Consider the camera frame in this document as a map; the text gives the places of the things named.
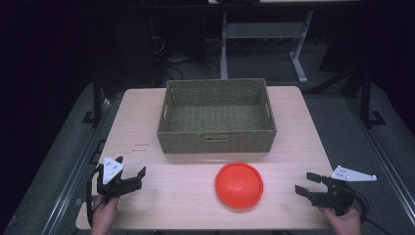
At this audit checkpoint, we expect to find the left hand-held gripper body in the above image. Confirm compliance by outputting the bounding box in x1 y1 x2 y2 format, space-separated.
96 156 132 199

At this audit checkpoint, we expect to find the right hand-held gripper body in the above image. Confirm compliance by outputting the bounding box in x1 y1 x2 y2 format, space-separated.
308 164 378 217

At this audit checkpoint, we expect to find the person's left hand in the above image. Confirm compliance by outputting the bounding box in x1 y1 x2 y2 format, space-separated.
91 194 120 235

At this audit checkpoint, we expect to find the person's right hand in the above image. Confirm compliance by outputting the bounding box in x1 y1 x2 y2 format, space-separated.
318 206 363 235

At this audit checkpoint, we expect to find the black metal stand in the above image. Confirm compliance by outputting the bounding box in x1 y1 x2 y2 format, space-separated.
80 72 106 127
357 69 388 129

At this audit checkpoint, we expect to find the red round plastic plate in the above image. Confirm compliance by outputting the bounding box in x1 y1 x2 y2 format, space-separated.
214 162 264 210

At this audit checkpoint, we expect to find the green woven basket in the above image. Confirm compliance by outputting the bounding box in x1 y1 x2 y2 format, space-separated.
157 77 278 155

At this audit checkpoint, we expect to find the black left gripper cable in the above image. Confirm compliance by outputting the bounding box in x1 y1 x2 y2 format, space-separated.
85 165 103 228

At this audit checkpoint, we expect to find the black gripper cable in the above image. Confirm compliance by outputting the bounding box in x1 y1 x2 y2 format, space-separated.
85 165 103 228
348 187 394 235

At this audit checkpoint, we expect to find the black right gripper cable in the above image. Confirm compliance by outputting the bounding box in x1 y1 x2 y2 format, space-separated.
348 187 394 235

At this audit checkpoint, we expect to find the metal floor rail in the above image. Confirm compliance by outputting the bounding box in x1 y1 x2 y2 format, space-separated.
40 96 114 235
345 96 415 227

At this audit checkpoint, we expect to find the bundle of floor cables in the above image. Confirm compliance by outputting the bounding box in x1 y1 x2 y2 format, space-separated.
150 18 226 81

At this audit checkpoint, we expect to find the grey metal desk frame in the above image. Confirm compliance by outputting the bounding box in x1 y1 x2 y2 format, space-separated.
219 9 315 85

